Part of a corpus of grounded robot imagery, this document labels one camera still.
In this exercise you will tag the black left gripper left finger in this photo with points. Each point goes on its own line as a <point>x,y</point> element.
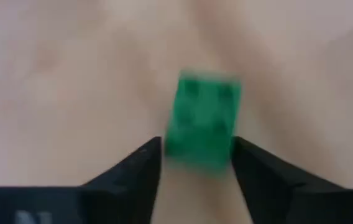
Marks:
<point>126,193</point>

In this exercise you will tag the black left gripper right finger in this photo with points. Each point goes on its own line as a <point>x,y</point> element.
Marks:
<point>282,199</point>

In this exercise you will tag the green block with curved side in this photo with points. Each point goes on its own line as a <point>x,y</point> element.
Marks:
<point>203,124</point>

